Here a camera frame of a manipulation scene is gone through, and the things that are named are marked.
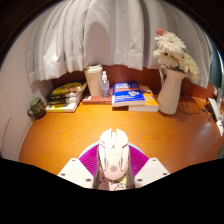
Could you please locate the yellow and black book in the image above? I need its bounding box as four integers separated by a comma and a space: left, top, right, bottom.
51, 81, 88, 96

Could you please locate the yellow and white book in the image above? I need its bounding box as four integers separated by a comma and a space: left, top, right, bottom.
44, 99, 83, 113

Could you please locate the white curtain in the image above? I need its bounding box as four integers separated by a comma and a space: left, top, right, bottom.
26, 0, 214, 89

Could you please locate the white lidded cup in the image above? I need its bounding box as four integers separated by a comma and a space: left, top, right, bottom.
83, 64, 104, 98

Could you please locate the blue-cover book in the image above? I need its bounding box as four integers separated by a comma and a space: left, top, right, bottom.
111, 80, 146, 108

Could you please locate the red-brown flat book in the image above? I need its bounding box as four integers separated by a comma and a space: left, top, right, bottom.
81, 93, 114, 106

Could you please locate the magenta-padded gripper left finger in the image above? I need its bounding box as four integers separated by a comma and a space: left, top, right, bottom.
57, 146, 101, 190

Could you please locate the clear spray bottle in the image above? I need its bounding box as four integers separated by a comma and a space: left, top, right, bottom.
100, 70, 111, 99

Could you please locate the pink computer mouse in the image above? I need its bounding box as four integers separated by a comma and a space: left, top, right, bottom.
97, 127, 130, 181

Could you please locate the dark green mug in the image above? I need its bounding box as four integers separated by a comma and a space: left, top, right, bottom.
27, 97, 47, 120

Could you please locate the black cable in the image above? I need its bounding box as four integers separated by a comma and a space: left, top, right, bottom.
178, 88, 209, 116

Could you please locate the yellow-cover book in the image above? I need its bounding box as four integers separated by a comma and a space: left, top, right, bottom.
128, 84, 160, 113

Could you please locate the bunch of white flowers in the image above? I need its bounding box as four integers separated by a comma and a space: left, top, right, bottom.
152, 28, 201, 84

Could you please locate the white laptop on stand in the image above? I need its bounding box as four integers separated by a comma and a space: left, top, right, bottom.
204, 97, 223, 123

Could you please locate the white ceramic vase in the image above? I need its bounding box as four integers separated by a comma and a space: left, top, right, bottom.
156, 66, 187, 116

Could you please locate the white paper sheet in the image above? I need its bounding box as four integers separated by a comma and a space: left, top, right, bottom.
215, 118, 224, 137

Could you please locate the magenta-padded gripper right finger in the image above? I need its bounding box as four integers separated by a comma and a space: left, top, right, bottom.
128, 145, 171, 189

